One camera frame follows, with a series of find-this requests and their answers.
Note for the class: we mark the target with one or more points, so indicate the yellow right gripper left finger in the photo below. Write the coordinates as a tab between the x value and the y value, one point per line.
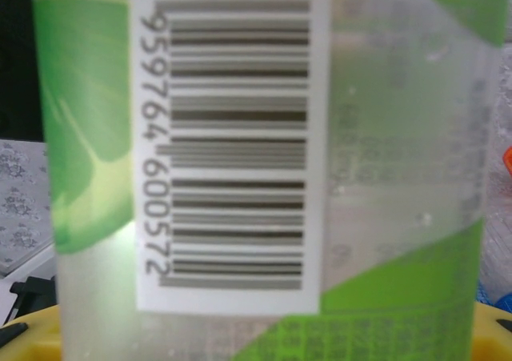
28	341

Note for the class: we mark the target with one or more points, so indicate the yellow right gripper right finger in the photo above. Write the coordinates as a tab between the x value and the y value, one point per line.
494	337

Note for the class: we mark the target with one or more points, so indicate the green label barcode plastic bottle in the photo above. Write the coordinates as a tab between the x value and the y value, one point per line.
240	137

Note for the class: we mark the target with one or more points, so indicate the orange label orange cap bottle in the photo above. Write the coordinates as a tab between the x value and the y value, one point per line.
508	160

